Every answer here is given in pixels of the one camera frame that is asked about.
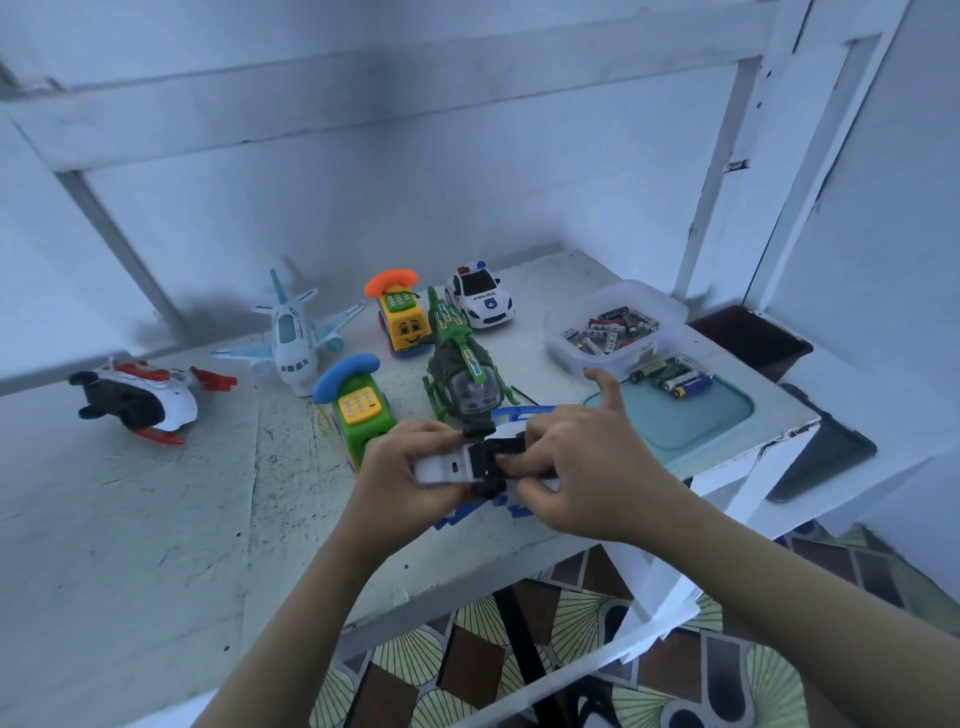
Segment person's left hand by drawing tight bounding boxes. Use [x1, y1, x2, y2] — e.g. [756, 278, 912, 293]
[333, 418, 497, 569]

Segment person's right hand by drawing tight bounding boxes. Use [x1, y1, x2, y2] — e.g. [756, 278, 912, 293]
[498, 369, 699, 545]

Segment green orange toy car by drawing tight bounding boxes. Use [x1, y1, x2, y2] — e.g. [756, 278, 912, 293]
[312, 352, 399, 470]

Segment white blue toy vehicle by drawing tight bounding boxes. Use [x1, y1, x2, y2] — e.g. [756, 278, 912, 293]
[412, 402, 564, 530]

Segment teal container lid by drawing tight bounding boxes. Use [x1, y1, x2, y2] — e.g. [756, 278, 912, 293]
[582, 360, 756, 467]

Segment pile of batteries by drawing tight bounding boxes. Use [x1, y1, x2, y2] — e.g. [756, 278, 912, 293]
[622, 352, 716, 401]

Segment clear plastic container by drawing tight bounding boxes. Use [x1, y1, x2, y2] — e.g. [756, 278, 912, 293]
[544, 280, 692, 381]

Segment dark green toy helicopter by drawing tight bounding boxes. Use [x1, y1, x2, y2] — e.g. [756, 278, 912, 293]
[421, 285, 519, 440]

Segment heap of mixed batteries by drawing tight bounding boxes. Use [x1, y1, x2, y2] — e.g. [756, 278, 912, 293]
[564, 306, 660, 357]

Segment yellow orange toy car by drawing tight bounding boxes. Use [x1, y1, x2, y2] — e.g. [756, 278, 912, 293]
[363, 268, 437, 359]

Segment white toy airplane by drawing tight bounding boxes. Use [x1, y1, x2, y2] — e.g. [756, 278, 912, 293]
[210, 267, 371, 398]

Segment dark brown storage box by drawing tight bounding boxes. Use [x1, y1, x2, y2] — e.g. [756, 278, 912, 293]
[687, 304, 816, 384]

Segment black white toy car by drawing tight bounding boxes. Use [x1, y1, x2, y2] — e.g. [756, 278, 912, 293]
[445, 262, 516, 332]

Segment grey storage box lid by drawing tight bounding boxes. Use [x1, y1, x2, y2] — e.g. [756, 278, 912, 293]
[765, 382, 879, 504]

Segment red white toy vehicle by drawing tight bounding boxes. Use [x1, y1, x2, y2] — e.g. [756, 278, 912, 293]
[67, 357, 239, 449]

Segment person's right forearm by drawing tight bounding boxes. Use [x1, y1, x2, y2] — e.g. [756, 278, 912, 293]
[652, 495, 960, 728]

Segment person's left forearm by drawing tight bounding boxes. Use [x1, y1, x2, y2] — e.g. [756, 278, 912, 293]
[195, 532, 384, 728]

